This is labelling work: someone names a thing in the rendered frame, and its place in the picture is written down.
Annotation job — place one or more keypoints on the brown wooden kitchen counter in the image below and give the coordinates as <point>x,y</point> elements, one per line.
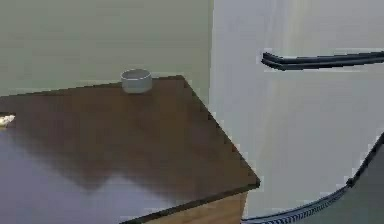
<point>140,140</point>

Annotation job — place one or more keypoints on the small grey round bowl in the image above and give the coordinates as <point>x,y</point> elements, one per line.
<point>136,83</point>

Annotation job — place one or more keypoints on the small white yellowish object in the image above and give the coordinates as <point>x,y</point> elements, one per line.
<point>6,120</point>

